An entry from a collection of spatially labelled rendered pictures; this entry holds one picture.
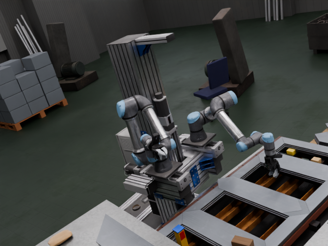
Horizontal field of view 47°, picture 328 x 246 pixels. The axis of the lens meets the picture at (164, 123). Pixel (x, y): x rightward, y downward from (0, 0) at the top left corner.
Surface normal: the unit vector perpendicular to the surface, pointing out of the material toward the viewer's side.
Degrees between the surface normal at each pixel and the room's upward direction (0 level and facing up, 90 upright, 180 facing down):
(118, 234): 0
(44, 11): 90
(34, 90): 90
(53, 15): 90
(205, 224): 0
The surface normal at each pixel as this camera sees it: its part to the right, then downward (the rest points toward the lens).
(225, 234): -0.25, -0.89
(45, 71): 0.73, 0.09
